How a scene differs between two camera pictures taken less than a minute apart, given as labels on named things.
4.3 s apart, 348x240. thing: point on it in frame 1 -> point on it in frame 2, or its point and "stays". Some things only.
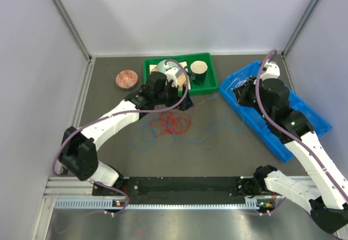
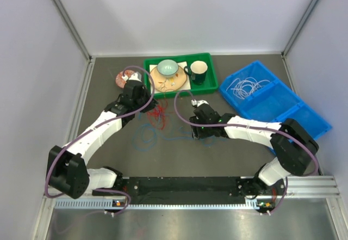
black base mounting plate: [175, 190] stays
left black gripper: [176, 99] -> [151, 105]
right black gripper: [242, 92] -> [198, 134]
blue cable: [212, 130] -> [194, 138]
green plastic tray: [210, 81] stays
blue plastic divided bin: [299, 108] stays
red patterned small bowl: [126, 79] stays
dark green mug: [197, 70] stays
